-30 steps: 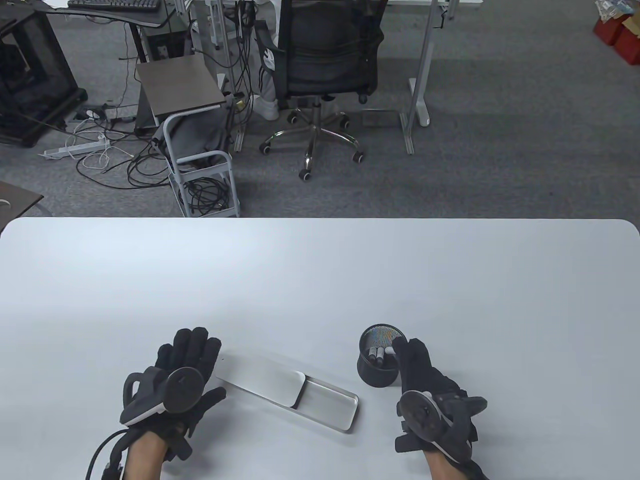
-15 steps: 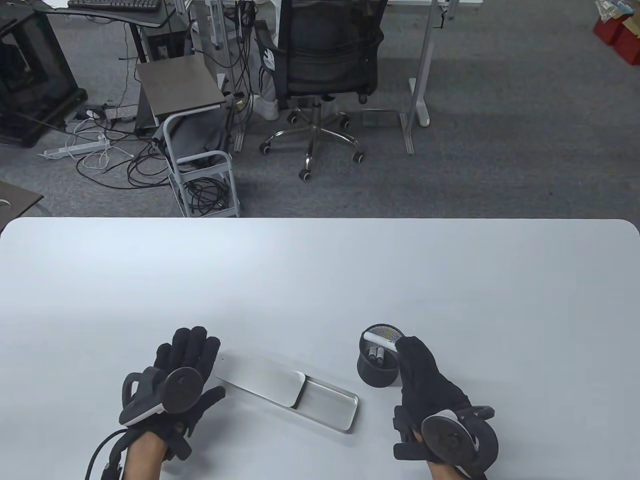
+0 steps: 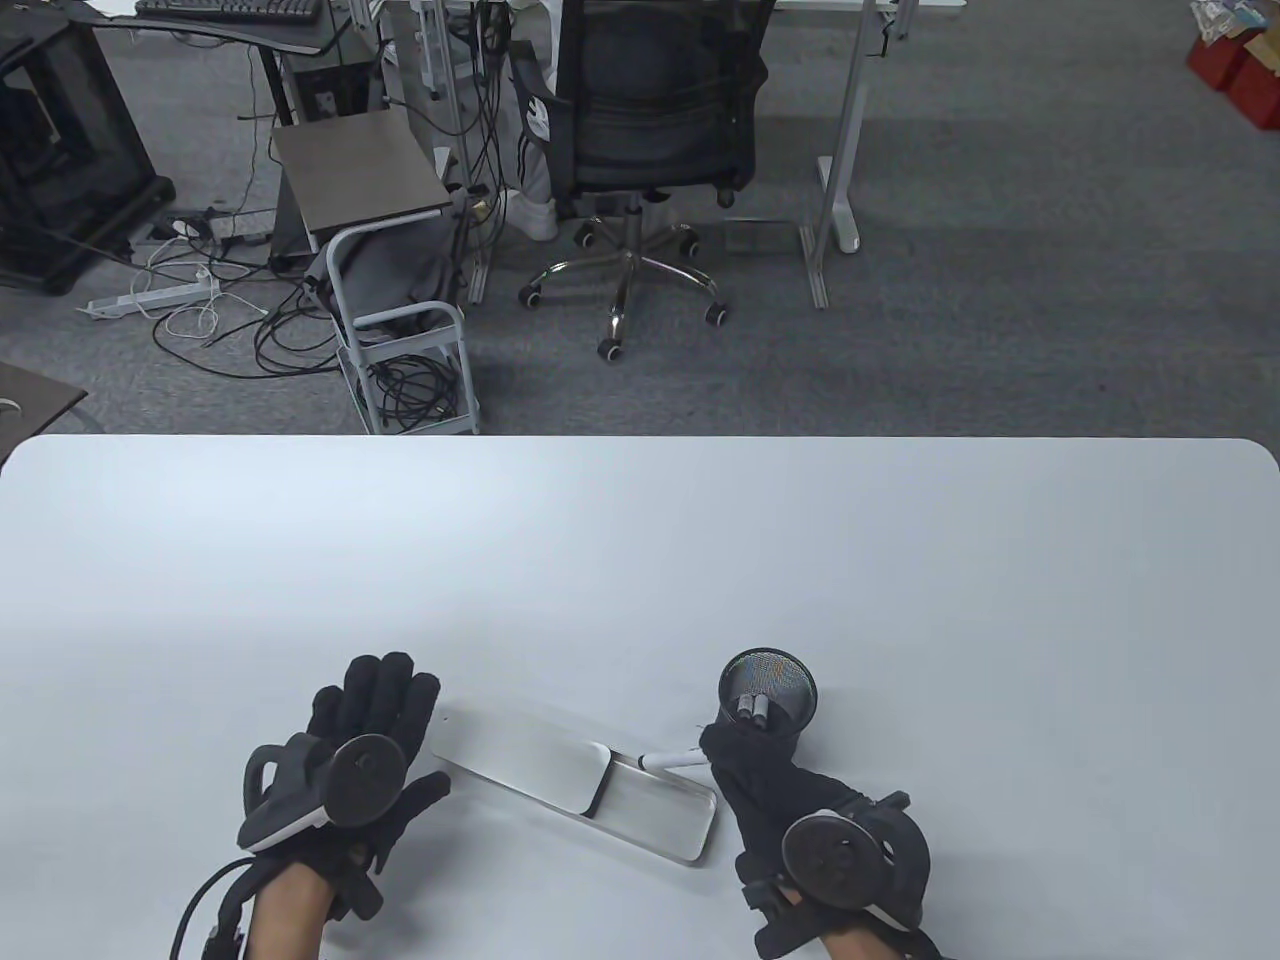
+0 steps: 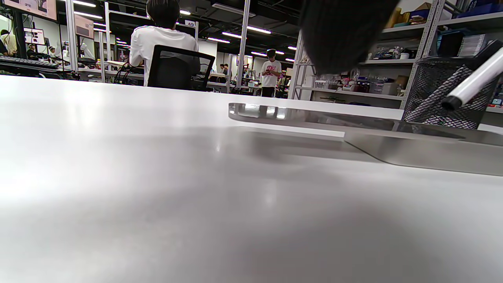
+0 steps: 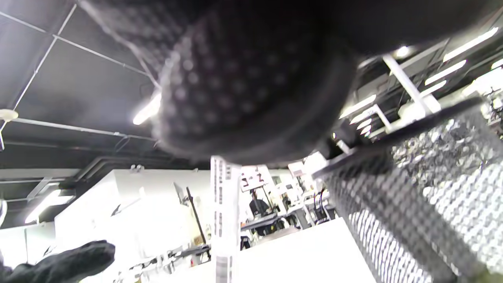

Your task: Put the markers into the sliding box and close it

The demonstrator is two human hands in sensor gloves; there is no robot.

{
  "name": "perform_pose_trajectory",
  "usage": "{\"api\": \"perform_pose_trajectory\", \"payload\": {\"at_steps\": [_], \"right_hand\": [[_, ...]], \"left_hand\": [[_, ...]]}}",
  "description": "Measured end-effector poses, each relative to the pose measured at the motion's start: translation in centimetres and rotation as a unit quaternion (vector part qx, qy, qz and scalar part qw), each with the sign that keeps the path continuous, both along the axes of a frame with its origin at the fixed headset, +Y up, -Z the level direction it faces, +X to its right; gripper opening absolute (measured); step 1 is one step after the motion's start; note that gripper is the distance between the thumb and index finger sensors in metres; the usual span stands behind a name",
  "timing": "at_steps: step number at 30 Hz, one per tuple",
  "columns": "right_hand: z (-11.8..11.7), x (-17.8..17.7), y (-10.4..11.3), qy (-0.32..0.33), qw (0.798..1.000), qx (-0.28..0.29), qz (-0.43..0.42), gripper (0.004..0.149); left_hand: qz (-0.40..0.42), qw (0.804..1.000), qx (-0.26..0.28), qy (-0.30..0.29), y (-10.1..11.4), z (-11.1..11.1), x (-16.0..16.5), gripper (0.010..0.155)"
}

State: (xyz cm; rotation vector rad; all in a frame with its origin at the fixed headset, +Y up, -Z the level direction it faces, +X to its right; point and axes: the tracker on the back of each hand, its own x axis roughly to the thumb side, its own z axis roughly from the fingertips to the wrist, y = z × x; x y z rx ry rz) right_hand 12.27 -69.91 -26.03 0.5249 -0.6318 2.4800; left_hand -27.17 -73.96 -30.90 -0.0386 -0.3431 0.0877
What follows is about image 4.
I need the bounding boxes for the person's left hand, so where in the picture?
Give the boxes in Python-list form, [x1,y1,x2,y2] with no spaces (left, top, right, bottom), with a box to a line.
[299,0,401,75]

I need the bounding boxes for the person's right hand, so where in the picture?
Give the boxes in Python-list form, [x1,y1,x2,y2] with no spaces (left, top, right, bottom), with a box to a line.
[474,39,503,68]

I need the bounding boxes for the white marker pen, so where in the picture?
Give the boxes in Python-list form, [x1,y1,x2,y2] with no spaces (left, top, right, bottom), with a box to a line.
[441,47,503,110]

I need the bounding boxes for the silver metal sliding box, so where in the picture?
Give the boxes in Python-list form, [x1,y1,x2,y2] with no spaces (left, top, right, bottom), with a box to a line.
[228,102,503,176]

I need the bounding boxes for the grey metal storage shelf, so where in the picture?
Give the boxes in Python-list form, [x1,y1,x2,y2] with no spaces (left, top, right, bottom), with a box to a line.
[289,0,503,114]

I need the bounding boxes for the black mesh pen holder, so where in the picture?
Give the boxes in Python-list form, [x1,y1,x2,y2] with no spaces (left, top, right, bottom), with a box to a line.
[402,55,503,130]

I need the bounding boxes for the black mesh office chair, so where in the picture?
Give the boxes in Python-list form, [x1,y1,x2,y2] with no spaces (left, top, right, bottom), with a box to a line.
[147,44,216,92]

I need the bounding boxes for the black desk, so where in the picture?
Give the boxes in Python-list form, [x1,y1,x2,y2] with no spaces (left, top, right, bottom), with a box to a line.
[0,59,79,80]

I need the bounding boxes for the black keyboard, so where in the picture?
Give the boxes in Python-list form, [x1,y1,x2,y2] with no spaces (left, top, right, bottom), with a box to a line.
[0,56,59,70]

